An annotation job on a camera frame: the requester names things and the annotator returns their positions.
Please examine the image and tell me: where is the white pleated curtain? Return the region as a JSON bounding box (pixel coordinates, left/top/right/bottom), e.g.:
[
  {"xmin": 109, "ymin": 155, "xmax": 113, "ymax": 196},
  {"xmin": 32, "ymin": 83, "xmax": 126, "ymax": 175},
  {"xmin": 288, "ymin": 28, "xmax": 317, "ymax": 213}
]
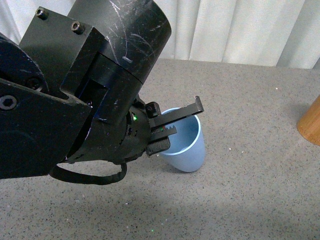
[{"xmin": 0, "ymin": 0, "xmax": 320, "ymax": 70}]

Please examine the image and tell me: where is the bamboo chopstick holder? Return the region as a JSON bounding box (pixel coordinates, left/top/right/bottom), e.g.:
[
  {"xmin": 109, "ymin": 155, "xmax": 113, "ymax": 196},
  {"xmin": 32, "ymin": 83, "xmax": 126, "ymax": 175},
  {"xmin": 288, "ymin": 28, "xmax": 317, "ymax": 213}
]
[{"xmin": 297, "ymin": 96, "xmax": 320, "ymax": 146}]

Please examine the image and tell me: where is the light blue plastic cup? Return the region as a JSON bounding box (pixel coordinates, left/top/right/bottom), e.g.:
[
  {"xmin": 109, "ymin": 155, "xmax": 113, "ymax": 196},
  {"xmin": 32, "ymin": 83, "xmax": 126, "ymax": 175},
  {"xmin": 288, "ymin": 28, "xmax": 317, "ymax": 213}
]
[{"xmin": 159, "ymin": 115, "xmax": 206, "ymax": 173}]

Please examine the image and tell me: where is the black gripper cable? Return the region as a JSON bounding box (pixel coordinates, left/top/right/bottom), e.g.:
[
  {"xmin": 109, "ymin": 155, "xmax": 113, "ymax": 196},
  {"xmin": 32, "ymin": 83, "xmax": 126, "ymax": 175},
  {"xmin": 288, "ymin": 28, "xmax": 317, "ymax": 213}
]
[{"xmin": 49, "ymin": 161, "xmax": 128, "ymax": 186}]

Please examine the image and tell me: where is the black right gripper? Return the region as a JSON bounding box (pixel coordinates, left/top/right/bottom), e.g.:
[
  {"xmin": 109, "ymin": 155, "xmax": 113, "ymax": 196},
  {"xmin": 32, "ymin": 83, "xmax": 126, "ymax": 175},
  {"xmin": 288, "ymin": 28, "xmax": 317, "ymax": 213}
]
[{"xmin": 62, "ymin": 96, "xmax": 204, "ymax": 164}]

